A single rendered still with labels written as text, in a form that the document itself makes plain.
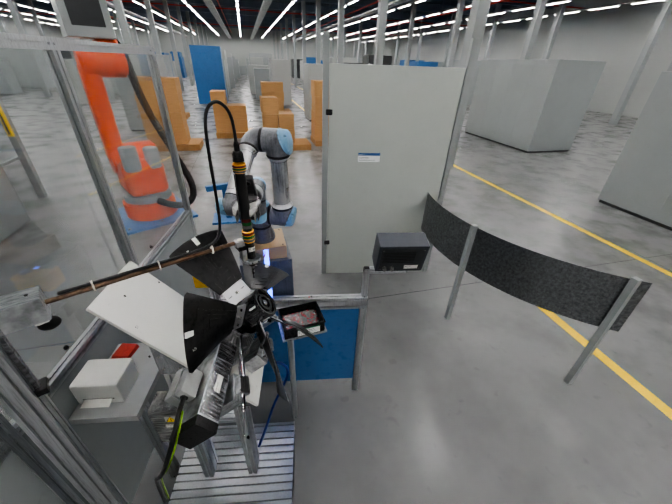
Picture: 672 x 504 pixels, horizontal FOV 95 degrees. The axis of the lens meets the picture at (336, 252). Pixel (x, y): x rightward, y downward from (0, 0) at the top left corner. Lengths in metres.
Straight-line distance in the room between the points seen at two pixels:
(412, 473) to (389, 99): 2.66
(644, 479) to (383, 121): 2.93
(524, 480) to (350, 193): 2.41
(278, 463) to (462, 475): 1.06
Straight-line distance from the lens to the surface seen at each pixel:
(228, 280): 1.23
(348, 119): 2.85
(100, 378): 1.52
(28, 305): 1.08
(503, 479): 2.39
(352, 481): 2.16
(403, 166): 3.04
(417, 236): 1.66
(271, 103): 8.50
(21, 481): 1.58
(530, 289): 2.62
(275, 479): 2.09
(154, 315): 1.27
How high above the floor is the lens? 2.00
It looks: 32 degrees down
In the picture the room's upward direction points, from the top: 2 degrees clockwise
